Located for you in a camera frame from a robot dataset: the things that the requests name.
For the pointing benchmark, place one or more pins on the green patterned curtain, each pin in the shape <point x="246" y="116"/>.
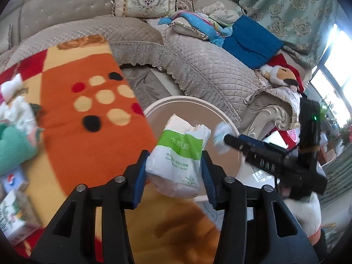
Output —
<point x="302" y="25"/>

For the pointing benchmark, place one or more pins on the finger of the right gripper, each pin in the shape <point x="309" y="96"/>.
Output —
<point x="241" y="143"/>
<point x="250" y="141"/>

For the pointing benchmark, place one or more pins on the green white tissue pack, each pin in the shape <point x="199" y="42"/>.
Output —
<point x="173" y="167"/>

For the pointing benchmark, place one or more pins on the colourful striped cloth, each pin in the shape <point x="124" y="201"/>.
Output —
<point x="197" y="25"/>

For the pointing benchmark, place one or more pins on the pepsi logo box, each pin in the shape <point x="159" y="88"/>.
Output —
<point x="14" y="179"/>

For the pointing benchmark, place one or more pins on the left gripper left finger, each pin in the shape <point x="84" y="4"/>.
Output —
<point x="70" y="235"/>

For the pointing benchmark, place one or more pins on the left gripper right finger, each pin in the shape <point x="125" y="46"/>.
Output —
<point x="257" y="225"/>

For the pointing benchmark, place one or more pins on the beige tufted sofa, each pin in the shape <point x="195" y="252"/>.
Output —
<point x="200" y="69"/>

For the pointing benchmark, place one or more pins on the beige crumpled cloth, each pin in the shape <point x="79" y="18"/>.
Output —
<point x="220" y="14"/>

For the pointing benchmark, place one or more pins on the white round trash bin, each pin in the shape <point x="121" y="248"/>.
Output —
<point x="197" y="112"/>

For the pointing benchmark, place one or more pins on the white tissue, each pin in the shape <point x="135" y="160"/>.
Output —
<point x="19" y="114"/>

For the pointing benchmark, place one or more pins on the right hand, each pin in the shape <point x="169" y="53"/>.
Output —
<point x="308" y="213"/>

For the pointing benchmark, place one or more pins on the green white carton box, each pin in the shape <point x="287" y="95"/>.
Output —
<point x="18" y="218"/>

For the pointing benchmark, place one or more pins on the blue folded blanket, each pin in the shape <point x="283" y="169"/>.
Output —
<point x="251" y="43"/>

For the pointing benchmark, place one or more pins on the santa plush toy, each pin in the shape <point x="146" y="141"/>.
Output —
<point x="279" y="73"/>

